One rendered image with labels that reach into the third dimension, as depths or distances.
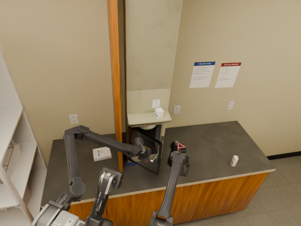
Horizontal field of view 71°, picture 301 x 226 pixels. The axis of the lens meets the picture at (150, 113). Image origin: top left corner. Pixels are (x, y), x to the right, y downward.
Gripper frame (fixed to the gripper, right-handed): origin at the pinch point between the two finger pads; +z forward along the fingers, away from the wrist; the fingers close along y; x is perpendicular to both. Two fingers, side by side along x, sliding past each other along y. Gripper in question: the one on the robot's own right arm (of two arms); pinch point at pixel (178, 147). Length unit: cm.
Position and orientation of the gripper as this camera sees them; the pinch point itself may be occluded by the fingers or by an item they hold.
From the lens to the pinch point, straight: 180.0
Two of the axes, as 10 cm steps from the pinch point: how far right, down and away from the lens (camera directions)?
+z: -2.1, -6.2, 7.6
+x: -9.8, 0.9, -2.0
